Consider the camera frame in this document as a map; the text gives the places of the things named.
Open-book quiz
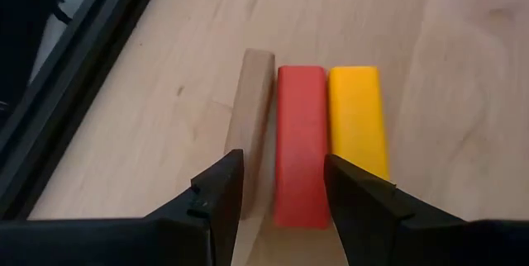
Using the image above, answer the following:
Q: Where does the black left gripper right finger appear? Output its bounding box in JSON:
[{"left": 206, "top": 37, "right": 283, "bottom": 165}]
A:
[{"left": 323, "top": 153, "right": 529, "bottom": 266}]

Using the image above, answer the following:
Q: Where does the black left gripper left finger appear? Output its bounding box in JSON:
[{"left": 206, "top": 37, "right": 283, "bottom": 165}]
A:
[{"left": 0, "top": 148, "right": 245, "bottom": 266}]

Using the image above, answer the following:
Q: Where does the yellow wooden block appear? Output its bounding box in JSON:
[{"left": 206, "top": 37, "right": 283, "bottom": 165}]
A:
[{"left": 327, "top": 64, "right": 391, "bottom": 183}]

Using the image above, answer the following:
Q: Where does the red wooden block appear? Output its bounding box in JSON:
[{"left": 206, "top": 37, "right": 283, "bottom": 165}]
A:
[{"left": 272, "top": 64, "right": 332, "bottom": 230}]

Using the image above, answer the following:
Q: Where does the brown wooden block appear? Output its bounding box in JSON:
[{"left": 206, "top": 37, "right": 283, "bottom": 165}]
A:
[{"left": 223, "top": 48, "right": 277, "bottom": 221}]

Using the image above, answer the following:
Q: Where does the black metal table frame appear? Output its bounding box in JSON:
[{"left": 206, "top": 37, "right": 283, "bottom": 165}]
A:
[{"left": 0, "top": 0, "right": 170, "bottom": 221}]

